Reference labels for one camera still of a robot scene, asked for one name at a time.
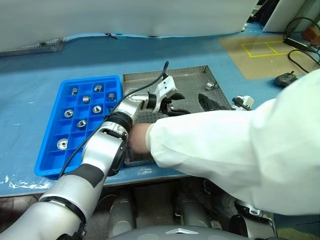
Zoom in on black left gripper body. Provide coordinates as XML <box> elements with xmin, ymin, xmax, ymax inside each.
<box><xmin>161</xmin><ymin>94</ymin><xmax>177</xmax><ymax>117</ymax></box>

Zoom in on white upright panel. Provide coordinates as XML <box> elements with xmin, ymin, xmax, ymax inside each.
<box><xmin>261</xmin><ymin>0</ymin><xmax>320</xmax><ymax>33</ymax></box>

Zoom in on blue compartment tray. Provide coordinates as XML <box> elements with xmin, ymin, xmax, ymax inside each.
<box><xmin>33</xmin><ymin>74</ymin><xmax>124</xmax><ymax>180</ymax></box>

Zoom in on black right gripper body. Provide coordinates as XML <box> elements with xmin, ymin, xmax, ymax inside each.
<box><xmin>214</xmin><ymin>99</ymin><xmax>235</xmax><ymax>111</ymax></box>

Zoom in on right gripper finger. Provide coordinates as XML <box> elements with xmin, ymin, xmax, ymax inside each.
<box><xmin>198</xmin><ymin>93</ymin><xmax>221</xmax><ymax>105</ymax></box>
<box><xmin>199</xmin><ymin>98</ymin><xmax>217</xmax><ymax>111</ymax></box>

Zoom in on black cable with plug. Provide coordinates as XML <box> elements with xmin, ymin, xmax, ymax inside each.
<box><xmin>287</xmin><ymin>49</ymin><xmax>320</xmax><ymax>75</ymax></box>

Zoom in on grey left robot leg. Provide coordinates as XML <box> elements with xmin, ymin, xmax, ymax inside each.
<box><xmin>107</xmin><ymin>191</ymin><xmax>137</xmax><ymax>238</ymax></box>

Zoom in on person's bare hand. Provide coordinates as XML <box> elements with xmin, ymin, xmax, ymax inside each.
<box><xmin>129</xmin><ymin>123</ymin><xmax>154</xmax><ymax>154</ymax></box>

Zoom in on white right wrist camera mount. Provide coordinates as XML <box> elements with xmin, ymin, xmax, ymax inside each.
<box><xmin>236</xmin><ymin>95</ymin><xmax>255</xmax><ymax>109</ymax></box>

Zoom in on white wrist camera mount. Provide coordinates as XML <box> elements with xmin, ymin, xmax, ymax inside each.
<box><xmin>236</xmin><ymin>95</ymin><xmax>255</xmax><ymax>109</ymax></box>
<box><xmin>152</xmin><ymin>75</ymin><xmax>179</xmax><ymax>114</ymax></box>

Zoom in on grey robot torso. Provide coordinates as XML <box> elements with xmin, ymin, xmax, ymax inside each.
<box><xmin>107</xmin><ymin>224</ymin><xmax>241</xmax><ymax>240</ymax></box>

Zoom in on brown cardboard mat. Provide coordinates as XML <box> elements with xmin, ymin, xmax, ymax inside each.
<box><xmin>218</xmin><ymin>34</ymin><xmax>320</xmax><ymax>81</ymax></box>

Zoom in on white backdrop board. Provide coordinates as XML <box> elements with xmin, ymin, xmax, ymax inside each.
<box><xmin>0</xmin><ymin>0</ymin><xmax>260</xmax><ymax>55</ymax></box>

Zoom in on looped black cable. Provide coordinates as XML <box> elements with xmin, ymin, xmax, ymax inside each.
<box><xmin>283</xmin><ymin>16</ymin><xmax>320</xmax><ymax>43</ymax></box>

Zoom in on grey right robot leg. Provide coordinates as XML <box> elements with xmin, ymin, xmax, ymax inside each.
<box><xmin>174</xmin><ymin>191</ymin><xmax>211</xmax><ymax>228</ymax></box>

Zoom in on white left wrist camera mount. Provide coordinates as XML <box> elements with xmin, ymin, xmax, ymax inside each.
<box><xmin>152</xmin><ymin>75</ymin><xmax>179</xmax><ymax>114</ymax></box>

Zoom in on brown box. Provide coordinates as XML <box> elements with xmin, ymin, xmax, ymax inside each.
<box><xmin>303</xmin><ymin>26</ymin><xmax>318</xmax><ymax>44</ymax></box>

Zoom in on perforated steel tray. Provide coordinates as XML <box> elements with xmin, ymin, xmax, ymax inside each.
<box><xmin>121</xmin><ymin>64</ymin><xmax>235</xmax><ymax>168</ymax></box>

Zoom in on grey handheld remote controller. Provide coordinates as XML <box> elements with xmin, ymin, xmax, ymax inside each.
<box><xmin>274</xmin><ymin>71</ymin><xmax>299</xmax><ymax>88</ymax></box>

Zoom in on shallow perforated metal tray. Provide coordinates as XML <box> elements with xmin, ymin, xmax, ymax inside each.
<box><xmin>0</xmin><ymin>37</ymin><xmax>65</xmax><ymax>58</ymax></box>

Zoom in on black power adapter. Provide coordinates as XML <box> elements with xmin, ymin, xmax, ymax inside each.
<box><xmin>284</xmin><ymin>36</ymin><xmax>313</xmax><ymax>50</ymax></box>

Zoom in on grey robot leg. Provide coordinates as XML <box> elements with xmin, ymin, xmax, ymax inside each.
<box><xmin>174</xmin><ymin>191</ymin><xmax>211</xmax><ymax>228</ymax></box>
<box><xmin>107</xmin><ymin>191</ymin><xmax>137</xmax><ymax>238</ymax></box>

